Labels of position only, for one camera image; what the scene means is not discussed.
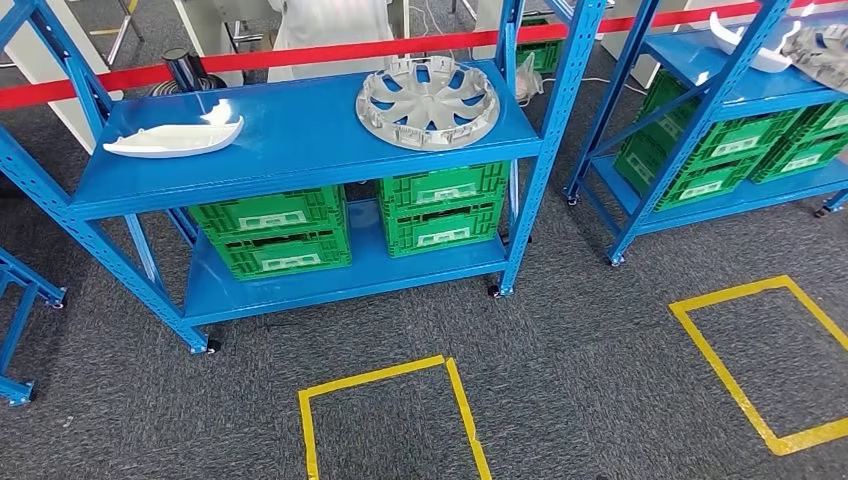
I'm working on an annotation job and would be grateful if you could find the silver wheel hubcap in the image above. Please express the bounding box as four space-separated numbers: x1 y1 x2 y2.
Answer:
355 55 501 153

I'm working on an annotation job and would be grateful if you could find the blue metal shelf rack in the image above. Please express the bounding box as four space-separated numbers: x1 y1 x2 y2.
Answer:
0 0 608 356
0 248 68 407
563 0 848 268

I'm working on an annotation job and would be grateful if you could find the white plastic car part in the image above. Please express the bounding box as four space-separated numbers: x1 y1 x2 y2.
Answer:
102 99 246 160
708 11 794 74

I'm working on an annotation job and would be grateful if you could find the grey plastic car part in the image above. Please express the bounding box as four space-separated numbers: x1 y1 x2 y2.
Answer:
781 21 848 91

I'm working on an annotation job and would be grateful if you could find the clear plastic bag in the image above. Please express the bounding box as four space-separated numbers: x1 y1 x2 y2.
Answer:
515 51 546 107

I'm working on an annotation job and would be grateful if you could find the red barrier belt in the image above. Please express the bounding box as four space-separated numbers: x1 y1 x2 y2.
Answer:
0 0 848 111

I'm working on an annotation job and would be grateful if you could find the white desk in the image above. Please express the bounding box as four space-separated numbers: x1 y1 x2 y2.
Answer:
173 0 280 89

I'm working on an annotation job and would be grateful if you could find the white board panel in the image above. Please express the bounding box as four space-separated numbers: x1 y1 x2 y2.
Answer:
0 0 125 155

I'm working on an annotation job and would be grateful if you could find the white cable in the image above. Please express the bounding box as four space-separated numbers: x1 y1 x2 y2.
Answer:
541 74 654 99

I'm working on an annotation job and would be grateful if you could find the black stanchion post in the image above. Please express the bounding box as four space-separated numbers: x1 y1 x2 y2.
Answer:
148 47 228 98

